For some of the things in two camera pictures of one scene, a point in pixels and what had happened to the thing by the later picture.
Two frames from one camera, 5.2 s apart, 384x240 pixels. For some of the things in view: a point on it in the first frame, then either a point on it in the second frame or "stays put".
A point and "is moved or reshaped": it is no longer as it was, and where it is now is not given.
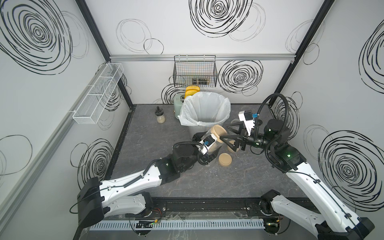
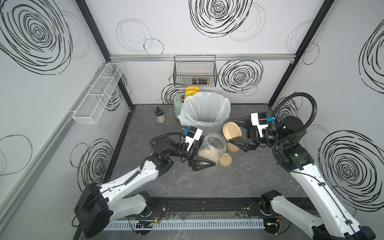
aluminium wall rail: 156,58 stays put
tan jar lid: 225,159 stays put
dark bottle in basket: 199,81 stays put
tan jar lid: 238,149 stays put
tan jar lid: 218,131 is moved or reshaped
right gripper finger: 228,138 → 246,146
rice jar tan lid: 219,131 → 225,159
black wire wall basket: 195,70 stays put
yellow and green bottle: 178,100 stays put
